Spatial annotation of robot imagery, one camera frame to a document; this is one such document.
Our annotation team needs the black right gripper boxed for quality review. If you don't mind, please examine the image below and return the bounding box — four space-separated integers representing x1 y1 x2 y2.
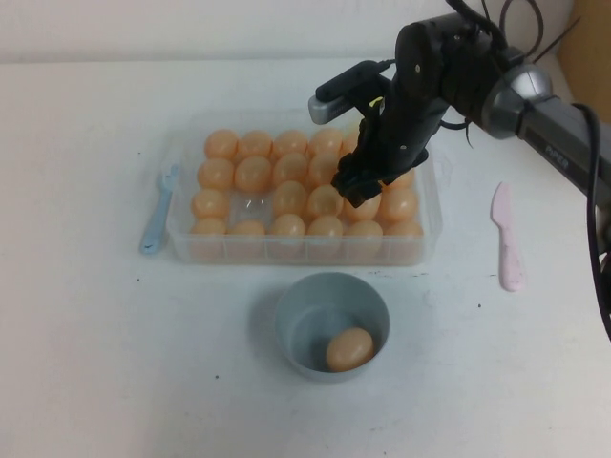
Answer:
330 20 453 210

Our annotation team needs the clear plastic egg box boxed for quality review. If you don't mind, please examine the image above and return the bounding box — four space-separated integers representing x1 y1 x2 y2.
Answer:
166 110 443 266

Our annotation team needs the brown cardboard box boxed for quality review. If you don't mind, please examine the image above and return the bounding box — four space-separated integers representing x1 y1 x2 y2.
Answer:
556 0 611 107

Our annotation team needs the grey-blue round bowl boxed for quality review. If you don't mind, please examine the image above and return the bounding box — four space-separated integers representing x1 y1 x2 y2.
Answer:
273 272 392 385

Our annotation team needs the pink plastic knife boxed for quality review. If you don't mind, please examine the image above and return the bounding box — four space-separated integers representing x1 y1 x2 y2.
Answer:
490 181 525 293

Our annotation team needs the light blue plastic fork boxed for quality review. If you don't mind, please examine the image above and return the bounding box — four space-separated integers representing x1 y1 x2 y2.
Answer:
138 164 181 256

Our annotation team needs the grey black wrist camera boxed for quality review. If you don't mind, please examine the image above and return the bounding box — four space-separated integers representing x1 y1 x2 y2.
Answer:
307 60 397 126

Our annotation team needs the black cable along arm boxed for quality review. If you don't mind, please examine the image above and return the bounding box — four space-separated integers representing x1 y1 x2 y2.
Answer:
575 102 611 343

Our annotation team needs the black cable loop at wrist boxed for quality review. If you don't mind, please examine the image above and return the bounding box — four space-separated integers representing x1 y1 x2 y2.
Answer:
446 0 584 64

